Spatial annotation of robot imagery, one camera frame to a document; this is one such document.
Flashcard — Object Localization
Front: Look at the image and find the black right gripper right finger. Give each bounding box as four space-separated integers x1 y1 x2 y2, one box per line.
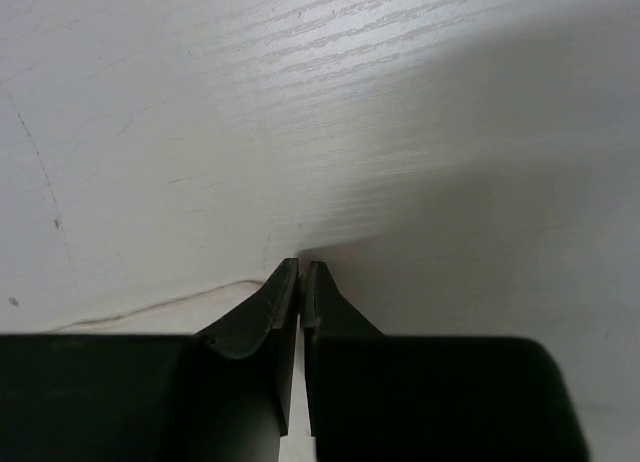
301 262 590 461

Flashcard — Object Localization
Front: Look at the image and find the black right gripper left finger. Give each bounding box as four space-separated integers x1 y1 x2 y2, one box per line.
189 258 299 461

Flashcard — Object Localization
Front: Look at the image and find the white t shirt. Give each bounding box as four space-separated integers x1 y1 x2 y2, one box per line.
45 280 264 334

